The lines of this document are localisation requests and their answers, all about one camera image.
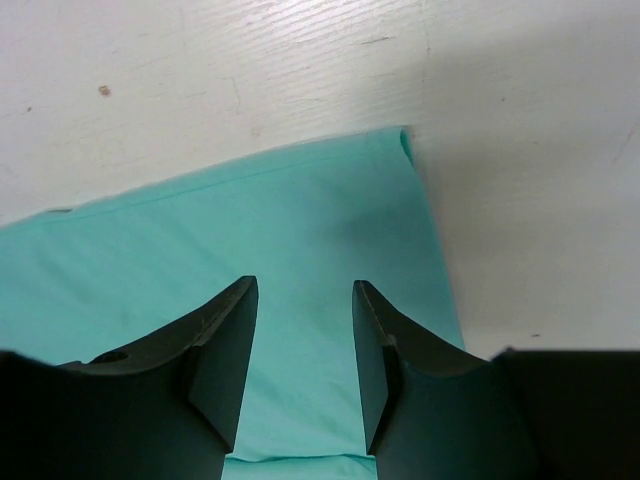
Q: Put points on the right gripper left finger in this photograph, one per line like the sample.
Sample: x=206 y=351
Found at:
x=165 y=406

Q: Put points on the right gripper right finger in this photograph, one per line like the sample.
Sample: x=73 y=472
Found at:
x=433 y=411

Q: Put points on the teal t shirt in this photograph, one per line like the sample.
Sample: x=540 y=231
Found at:
x=307 y=221

